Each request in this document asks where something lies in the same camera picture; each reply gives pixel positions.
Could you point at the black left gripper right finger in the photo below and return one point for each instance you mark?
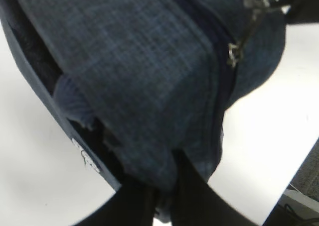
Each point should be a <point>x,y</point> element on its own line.
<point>196,204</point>

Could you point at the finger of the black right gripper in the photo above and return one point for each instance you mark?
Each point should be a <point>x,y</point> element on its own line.
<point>302,11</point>

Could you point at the dark blue lunch bag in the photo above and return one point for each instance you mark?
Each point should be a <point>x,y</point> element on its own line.
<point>130,81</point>

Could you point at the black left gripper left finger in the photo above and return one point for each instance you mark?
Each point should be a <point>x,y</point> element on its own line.
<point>134,204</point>

